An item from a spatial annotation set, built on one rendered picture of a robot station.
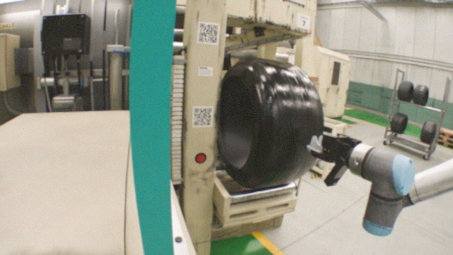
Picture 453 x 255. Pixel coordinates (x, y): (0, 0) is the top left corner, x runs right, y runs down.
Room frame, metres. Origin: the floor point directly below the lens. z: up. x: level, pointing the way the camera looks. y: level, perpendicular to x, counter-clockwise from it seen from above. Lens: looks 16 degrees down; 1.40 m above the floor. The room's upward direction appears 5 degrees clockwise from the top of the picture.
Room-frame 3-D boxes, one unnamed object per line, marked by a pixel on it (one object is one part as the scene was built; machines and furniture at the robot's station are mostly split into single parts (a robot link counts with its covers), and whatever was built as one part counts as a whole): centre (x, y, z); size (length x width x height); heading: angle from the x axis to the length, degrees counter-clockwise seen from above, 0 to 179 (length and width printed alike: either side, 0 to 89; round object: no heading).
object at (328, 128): (2.99, -1.41, 0.40); 0.60 x 0.35 x 0.80; 33
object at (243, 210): (0.82, -0.17, 0.84); 0.36 x 0.09 x 0.06; 113
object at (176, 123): (0.77, 0.18, 1.19); 0.05 x 0.04 x 0.48; 23
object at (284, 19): (1.27, -0.12, 1.71); 0.61 x 0.25 x 0.15; 113
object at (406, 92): (4.20, -4.52, 0.96); 1.33 x 0.64 x 1.92; 31
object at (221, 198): (0.88, 0.05, 0.90); 0.40 x 0.03 x 0.10; 23
